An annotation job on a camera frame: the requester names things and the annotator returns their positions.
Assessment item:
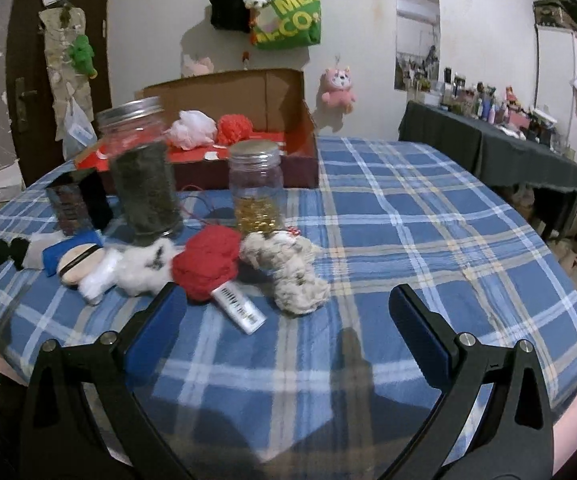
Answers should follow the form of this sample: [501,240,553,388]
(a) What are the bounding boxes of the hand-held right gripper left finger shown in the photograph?
[18,282,194,480]

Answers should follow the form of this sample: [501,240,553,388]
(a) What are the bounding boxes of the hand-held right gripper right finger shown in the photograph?
[388,284,555,480]

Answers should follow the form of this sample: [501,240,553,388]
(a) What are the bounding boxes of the black pompom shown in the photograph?
[8,237,30,270]

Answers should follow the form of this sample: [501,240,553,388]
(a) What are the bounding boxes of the white fluff piece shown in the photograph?
[21,232,66,268]

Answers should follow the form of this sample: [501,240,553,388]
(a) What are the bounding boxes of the white speckled fluffy ball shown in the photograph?
[118,237,179,296]

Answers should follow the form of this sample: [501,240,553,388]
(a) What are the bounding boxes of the blue sponge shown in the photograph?
[42,230,104,276]

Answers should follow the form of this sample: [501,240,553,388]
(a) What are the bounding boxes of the large red yarn ball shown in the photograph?
[171,225,242,303]

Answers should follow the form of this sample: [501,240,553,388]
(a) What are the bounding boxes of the beige powder puff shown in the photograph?
[56,242,105,287]

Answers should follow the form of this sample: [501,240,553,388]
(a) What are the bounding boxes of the beige fluffy yarn bundle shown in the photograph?
[238,230,331,317]

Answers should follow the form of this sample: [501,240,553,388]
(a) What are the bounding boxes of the cardboard box with red lining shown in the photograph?
[76,67,319,191]

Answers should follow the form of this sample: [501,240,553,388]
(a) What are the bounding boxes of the white barcode tag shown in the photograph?
[211,282,268,335]

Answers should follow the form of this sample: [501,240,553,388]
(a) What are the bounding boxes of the black cube holder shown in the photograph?
[46,167,114,236]

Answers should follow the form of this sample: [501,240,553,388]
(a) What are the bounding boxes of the blue plaid blanket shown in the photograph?
[0,135,577,480]

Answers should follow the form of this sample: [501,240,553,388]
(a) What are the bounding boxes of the large glass jar green contents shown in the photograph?
[96,96,185,241]

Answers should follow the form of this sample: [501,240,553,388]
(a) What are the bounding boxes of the clear plastic bag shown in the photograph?
[61,97,98,158]

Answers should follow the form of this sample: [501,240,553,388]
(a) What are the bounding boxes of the small jar with gold beads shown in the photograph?
[228,140,286,233]

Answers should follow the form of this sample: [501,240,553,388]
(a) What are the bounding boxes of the beige hanging fabric organizer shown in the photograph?
[38,2,94,141]

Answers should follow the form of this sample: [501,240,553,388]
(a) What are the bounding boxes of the side table with dark cloth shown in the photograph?
[398,101,577,241]

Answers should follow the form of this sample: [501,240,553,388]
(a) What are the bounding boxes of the white mesh bath pouf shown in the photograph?
[164,109,218,151]

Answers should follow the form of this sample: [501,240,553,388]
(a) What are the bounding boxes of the small red yarn ball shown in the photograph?
[216,114,254,147]

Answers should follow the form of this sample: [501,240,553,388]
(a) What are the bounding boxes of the green plush toy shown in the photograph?
[67,34,98,78]

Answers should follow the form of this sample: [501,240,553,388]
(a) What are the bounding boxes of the dark brown door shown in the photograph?
[7,0,114,186]

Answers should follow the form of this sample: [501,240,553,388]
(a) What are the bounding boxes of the row of bottles and figurines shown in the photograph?
[441,66,569,146]

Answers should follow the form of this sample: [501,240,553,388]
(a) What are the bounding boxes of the pink bear plush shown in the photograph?
[319,66,358,113]

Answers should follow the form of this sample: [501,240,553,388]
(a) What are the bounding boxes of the pale pink pig plush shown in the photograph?
[181,55,215,78]

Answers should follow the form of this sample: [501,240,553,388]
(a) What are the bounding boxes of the black hanging bag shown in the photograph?
[208,0,256,33]

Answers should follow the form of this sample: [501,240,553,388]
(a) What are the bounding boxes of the green tote bag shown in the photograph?
[249,0,323,52]

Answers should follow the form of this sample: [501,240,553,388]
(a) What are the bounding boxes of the patterned storage box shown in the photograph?
[533,0,571,28]

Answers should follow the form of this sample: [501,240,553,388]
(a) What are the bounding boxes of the metal door handle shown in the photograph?
[14,77,38,121]

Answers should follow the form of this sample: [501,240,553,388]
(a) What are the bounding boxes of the arched wall mirror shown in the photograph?
[393,0,441,92]

